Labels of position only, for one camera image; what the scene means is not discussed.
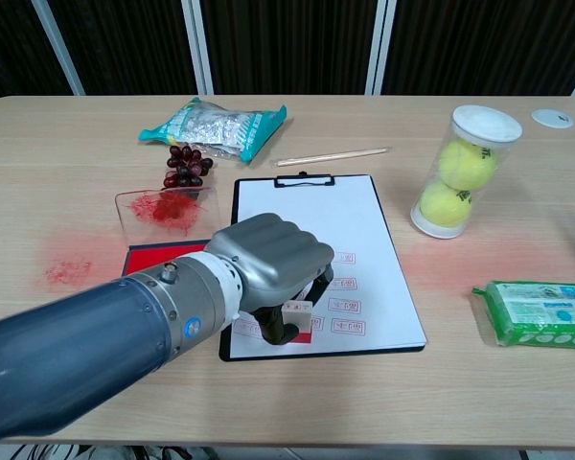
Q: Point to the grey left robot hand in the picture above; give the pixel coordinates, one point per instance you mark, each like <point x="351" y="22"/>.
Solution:
<point x="273" y="259"/>

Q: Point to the white stamped paper sheet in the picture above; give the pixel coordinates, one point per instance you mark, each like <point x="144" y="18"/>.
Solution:
<point x="316" y="206"/>

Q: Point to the black clipboard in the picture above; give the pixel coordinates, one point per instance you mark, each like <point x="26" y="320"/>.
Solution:
<point x="234" y="201"/>

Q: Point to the wrapped wooden chopsticks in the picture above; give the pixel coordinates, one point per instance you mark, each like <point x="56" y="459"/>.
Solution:
<point x="330" y="155"/>

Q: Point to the dark red grape bunch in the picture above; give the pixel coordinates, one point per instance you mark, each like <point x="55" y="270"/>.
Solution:
<point x="187" y="165"/>

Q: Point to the teal snack bag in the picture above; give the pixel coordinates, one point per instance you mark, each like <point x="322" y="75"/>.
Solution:
<point x="211" y="127"/>

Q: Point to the yellow tennis ball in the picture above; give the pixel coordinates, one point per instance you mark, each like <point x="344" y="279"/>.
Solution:
<point x="444" y="203"/>
<point x="467" y="165"/>

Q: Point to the clear tennis ball tube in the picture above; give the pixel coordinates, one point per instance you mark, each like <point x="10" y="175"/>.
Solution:
<point x="484" y="122"/>

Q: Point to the green tissue pack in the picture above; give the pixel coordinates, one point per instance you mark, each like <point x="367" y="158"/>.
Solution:
<point x="541" y="314"/>

